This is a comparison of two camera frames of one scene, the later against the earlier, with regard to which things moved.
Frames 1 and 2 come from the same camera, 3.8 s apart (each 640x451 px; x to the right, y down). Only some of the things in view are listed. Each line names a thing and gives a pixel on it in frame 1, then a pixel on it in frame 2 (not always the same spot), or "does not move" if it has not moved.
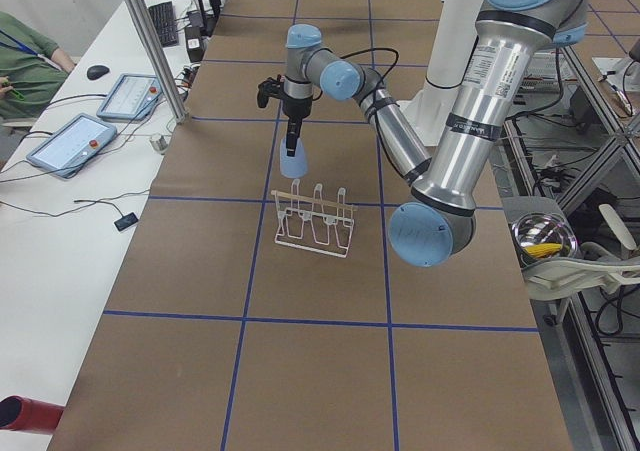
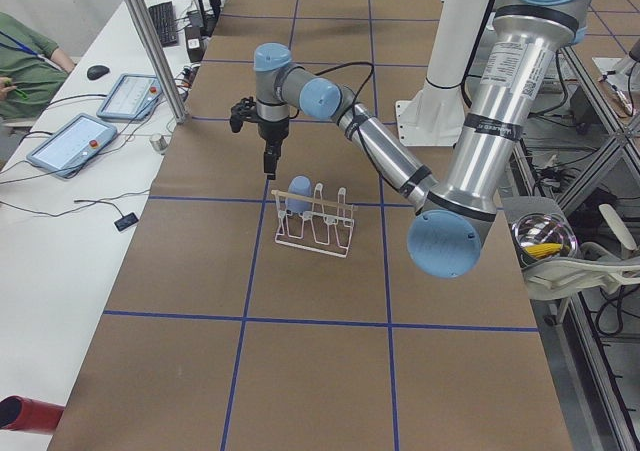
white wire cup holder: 313,223 does not move
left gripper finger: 291,142 → 273,152
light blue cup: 293,166 → 300,184
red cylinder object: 24,414 does not move
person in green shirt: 33,66 does not move
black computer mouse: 96,71 does not move
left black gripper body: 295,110 → 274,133
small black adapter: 125,221 does not move
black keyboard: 164,18 does not move
